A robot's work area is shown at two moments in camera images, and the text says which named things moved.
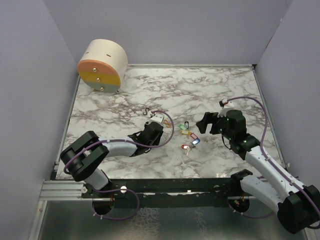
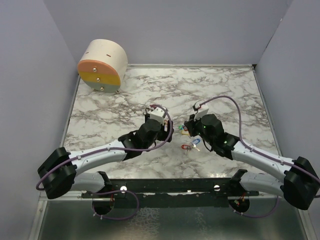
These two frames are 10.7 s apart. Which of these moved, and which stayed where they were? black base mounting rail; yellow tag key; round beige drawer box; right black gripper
Moved: right black gripper
Stayed: round beige drawer box; yellow tag key; black base mounting rail
